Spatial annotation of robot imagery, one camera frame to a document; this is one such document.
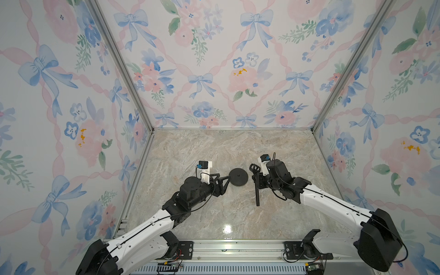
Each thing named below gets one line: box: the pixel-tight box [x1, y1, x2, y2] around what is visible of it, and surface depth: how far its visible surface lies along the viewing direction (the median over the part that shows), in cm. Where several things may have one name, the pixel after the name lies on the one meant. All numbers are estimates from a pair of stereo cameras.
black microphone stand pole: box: [248, 163, 261, 207], surface depth 83 cm
